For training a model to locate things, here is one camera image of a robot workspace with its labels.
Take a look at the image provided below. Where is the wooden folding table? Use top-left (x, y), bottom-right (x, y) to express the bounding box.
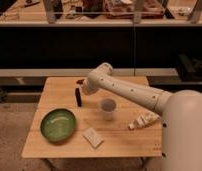
top-left (22, 77), bottom-right (161, 158)

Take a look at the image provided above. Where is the translucent plastic cup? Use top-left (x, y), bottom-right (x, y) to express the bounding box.
top-left (99, 98), bottom-right (116, 121)

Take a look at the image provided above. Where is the red tray on shelf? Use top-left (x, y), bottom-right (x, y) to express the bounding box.
top-left (103, 0), bottom-right (165, 19)

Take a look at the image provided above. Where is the white spray bottle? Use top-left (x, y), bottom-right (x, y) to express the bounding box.
top-left (128, 112), bottom-right (160, 130)

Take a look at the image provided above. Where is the beige rectangular sponge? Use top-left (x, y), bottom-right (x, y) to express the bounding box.
top-left (83, 127), bottom-right (104, 148)

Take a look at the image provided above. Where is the green ceramic bowl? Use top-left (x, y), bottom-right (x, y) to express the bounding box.
top-left (40, 108), bottom-right (76, 143)

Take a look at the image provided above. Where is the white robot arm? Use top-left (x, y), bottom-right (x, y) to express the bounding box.
top-left (82, 63), bottom-right (202, 171)

